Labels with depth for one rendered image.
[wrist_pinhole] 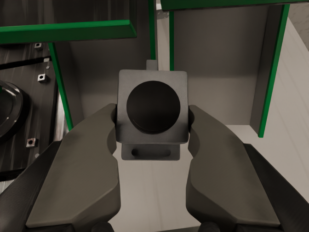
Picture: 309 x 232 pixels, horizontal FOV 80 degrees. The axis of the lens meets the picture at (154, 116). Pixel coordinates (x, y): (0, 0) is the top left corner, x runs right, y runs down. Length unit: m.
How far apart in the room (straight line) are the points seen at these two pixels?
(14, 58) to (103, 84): 0.31
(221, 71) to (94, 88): 0.19
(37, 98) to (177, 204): 0.37
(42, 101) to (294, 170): 0.54
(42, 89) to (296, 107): 0.58
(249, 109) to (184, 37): 0.15
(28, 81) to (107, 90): 0.24
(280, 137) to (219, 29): 0.30
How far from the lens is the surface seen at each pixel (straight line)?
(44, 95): 0.46
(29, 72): 0.52
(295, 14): 1.15
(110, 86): 0.29
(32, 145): 0.41
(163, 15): 0.30
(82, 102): 0.32
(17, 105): 0.45
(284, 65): 0.61
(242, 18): 0.30
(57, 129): 0.42
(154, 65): 0.16
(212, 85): 0.30
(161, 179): 0.43
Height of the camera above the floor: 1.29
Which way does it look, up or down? 66 degrees down
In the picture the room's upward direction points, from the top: 15 degrees counter-clockwise
